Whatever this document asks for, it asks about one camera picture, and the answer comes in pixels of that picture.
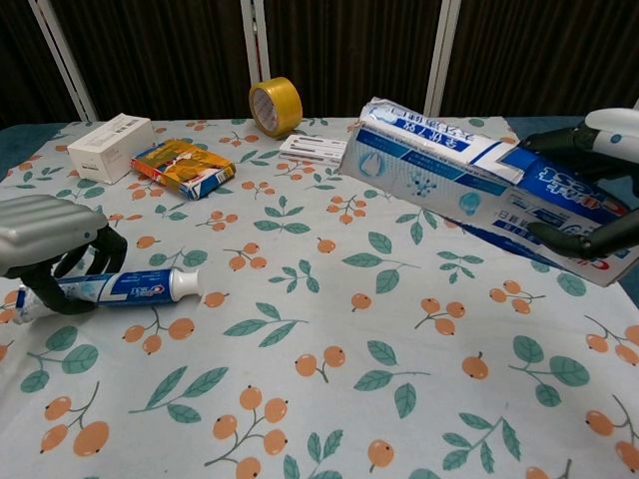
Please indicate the blue silver toothpaste box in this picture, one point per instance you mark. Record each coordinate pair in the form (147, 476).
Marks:
(439, 164)

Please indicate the long flat white box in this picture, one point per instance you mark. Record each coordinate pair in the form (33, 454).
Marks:
(312, 148)

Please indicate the yellow packing tape roll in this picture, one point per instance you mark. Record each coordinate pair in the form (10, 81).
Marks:
(279, 107)

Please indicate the blue white toothpaste tube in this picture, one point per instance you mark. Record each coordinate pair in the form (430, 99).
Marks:
(145, 287)

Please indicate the dark partition panel white frame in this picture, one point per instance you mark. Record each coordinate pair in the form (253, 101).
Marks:
(150, 50)
(349, 50)
(549, 50)
(20, 60)

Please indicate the orange yellow foil packet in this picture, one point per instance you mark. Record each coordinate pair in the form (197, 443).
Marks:
(182, 167)

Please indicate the floral print tablecloth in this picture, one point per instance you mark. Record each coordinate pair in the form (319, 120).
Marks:
(319, 324)

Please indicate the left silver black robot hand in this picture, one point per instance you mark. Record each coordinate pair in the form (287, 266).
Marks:
(40, 229)

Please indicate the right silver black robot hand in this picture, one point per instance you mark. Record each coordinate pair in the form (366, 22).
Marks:
(614, 135)

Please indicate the white cardboard box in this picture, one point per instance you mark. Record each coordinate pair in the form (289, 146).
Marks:
(107, 147)

